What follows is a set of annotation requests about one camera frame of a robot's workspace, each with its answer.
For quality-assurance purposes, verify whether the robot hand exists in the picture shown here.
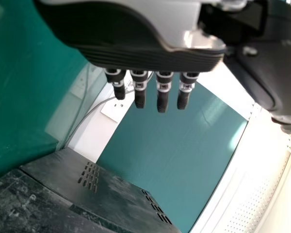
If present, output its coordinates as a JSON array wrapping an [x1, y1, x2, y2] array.
[[36, 0, 291, 133]]

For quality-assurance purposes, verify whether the white socket strip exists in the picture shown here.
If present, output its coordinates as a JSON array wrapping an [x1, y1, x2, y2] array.
[[71, 65, 105, 100], [100, 99, 132, 122]]

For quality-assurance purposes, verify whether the white perforated cable duct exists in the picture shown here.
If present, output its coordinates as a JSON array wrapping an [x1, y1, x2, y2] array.
[[222, 100, 291, 233]]

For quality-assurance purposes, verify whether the grey cable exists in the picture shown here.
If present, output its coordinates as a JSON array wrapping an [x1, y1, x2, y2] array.
[[67, 96, 118, 146]]

